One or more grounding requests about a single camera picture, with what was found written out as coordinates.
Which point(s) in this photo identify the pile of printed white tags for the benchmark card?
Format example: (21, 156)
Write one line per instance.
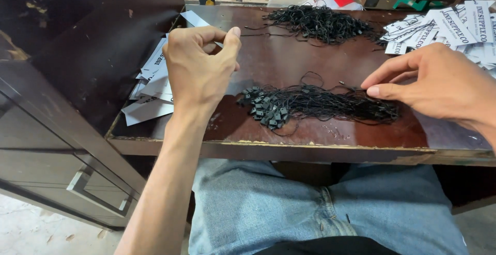
(453, 28)

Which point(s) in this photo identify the black shirt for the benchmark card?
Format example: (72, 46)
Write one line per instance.
(329, 247)

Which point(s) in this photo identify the person's left hand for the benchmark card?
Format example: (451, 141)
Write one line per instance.
(195, 73)

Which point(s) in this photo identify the person's right hand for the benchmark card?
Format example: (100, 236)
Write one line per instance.
(438, 80)

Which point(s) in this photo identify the pile of strung white tags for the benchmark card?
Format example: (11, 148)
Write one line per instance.
(155, 80)

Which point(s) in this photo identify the green plastic object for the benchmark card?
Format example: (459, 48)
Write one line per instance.
(414, 4)

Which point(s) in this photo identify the blue denim jeans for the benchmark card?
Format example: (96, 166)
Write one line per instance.
(294, 204)

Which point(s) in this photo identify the dark wooden drawer cabinet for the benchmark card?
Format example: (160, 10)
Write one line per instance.
(69, 73)

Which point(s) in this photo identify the white paper hang tag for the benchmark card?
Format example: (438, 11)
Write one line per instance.
(192, 18)

